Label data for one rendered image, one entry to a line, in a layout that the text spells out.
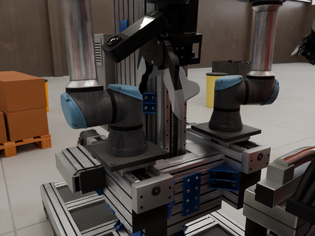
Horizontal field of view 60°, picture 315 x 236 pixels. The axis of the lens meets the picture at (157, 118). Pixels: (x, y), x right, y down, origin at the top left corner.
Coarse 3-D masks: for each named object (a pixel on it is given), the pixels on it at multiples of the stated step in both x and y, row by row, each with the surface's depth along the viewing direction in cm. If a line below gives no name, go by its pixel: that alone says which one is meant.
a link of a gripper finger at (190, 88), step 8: (168, 72) 45; (184, 72) 48; (168, 80) 46; (184, 80) 47; (168, 88) 47; (184, 88) 47; (192, 88) 48; (176, 96) 45; (184, 96) 47; (192, 96) 47; (176, 104) 46; (176, 112) 47
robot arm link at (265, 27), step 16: (256, 0) 108; (272, 0) 105; (256, 16) 111; (272, 16) 108; (256, 32) 112; (272, 32) 110; (256, 48) 113; (272, 48) 112; (256, 64) 114; (256, 80) 114; (272, 80) 114; (256, 96) 115; (272, 96) 115
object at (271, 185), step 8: (296, 168) 46; (304, 168) 46; (296, 176) 43; (256, 184) 41; (264, 184) 40; (272, 184) 40; (280, 184) 40; (288, 184) 41; (296, 184) 43; (256, 192) 41; (264, 192) 40; (272, 192) 39; (280, 192) 40; (288, 192) 42; (256, 200) 41; (264, 200) 40; (272, 200) 39; (280, 200) 41
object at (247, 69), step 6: (228, 60) 647; (234, 60) 686; (240, 60) 692; (216, 66) 651; (222, 66) 627; (228, 66) 604; (234, 66) 583; (240, 66) 575; (246, 66) 580; (216, 72) 654; (222, 72) 629; (228, 72) 606; (234, 72) 585; (240, 72) 579; (246, 72) 583
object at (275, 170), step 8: (296, 152) 44; (304, 152) 45; (312, 152) 45; (280, 160) 42; (288, 160) 42; (296, 160) 42; (304, 160) 44; (272, 168) 41; (280, 168) 40; (288, 168) 40; (272, 176) 41; (280, 176) 40; (288, 176) 41
